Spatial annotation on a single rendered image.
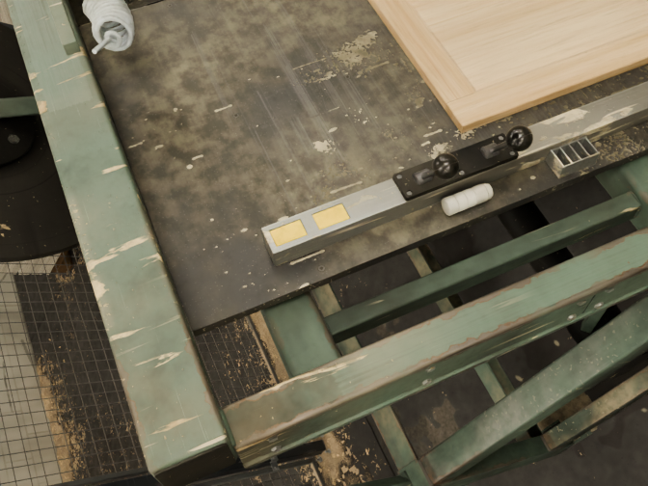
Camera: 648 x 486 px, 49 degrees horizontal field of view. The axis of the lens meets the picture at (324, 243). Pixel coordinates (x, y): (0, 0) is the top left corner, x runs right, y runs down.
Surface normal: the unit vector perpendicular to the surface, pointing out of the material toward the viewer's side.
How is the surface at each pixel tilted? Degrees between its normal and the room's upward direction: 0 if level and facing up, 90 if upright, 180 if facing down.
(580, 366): 0
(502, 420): 0
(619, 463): 0
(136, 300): 51
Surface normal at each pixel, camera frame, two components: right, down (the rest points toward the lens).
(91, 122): -0.03, -0.51
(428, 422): -0.73, -0.04
